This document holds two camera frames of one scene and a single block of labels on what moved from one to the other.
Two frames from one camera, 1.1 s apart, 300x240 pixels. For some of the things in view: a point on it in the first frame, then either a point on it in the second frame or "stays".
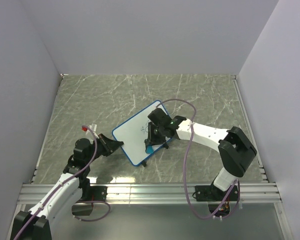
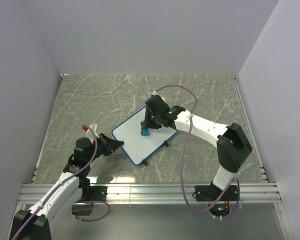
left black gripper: [109, 145] stays
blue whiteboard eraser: [149, 149] to [144, 132]
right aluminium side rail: [263, 177] stays
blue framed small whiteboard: [133, 133] stays
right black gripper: [152, 140] to [148, 123]
